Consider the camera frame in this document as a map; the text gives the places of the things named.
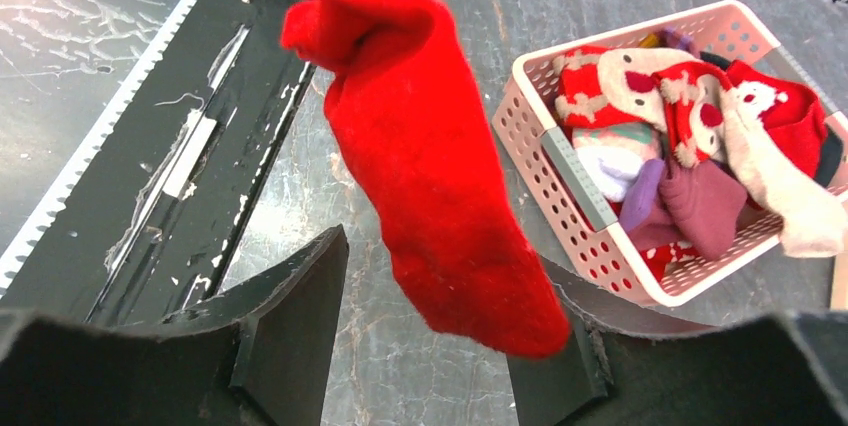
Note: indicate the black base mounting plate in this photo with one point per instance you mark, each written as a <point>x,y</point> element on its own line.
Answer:
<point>153,222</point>

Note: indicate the white toothed cable rail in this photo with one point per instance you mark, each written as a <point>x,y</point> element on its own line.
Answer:
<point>69,69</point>

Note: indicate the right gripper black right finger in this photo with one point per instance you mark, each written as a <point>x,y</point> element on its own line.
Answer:
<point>628,365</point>

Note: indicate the pink perforated plastic basket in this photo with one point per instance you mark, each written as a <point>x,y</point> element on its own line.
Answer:
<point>579,215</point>

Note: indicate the maroon purple sock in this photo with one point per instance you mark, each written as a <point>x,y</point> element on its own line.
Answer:
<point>670,203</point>

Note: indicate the red snowman sock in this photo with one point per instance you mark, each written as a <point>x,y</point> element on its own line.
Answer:
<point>790,112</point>

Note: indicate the red white patterned Christmas sock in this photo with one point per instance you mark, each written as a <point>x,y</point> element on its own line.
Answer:
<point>667,89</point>

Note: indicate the plain red sock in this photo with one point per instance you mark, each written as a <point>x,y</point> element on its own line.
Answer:
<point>409,121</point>

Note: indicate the beige sock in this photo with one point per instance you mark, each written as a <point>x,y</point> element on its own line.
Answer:
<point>814,221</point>

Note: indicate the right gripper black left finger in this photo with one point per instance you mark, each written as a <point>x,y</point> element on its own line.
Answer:
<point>256,354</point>

